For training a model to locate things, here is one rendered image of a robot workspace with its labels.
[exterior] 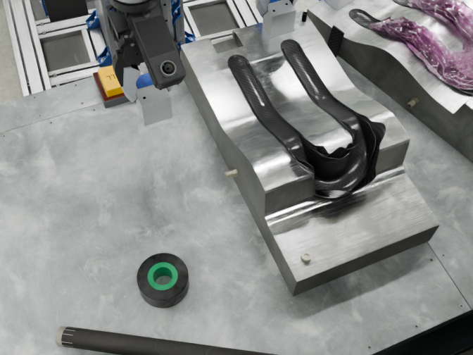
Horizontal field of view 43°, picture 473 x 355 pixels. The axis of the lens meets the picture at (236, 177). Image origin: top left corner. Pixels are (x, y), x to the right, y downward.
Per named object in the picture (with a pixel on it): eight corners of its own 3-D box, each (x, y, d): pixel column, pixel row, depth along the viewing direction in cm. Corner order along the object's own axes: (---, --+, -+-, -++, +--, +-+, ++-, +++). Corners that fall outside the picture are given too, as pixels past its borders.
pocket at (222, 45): (208, 51, 117) (207, 36, 114) (233, 44, 118) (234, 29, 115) (217, 67, 114) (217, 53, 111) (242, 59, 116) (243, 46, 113)
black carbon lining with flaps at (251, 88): (222, 66, 112) (222, 28, 104) (298, 43, 116) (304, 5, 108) (305, 216, 96) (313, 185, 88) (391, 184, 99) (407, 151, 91)
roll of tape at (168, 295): (173, 317, 93) (172, 308, 90) (129, 294, 95) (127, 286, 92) (198, 274, 97) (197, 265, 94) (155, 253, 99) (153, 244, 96)
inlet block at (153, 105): (120, 72, 106) (116, 50, 102) (147, 64, 108) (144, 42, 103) (144, 126, 100) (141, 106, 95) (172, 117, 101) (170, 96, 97)
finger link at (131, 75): (125, 80, 101) (131, 38, 94) (136, 106, 98) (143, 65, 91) (107, 83, 100) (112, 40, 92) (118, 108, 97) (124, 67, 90)
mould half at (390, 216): (182, 77, 120) (179, 27, 108) (298, 43, 126) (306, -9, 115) (292, 296, 96) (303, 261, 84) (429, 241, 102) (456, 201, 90)
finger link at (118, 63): (137, 77, 95) (144, 35, 89) (141, 85, 94) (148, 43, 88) (108, 80, 93) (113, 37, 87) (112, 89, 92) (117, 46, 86)
